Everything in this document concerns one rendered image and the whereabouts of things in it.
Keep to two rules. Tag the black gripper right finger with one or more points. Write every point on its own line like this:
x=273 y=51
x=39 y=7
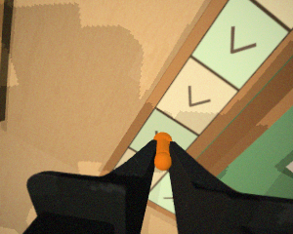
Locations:
x=205 y=205

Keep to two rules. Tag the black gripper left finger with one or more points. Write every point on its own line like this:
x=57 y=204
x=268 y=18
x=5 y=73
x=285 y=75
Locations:
x=120 y=197

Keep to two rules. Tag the orange pawn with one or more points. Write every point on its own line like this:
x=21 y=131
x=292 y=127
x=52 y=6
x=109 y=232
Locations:
x=163 y=160

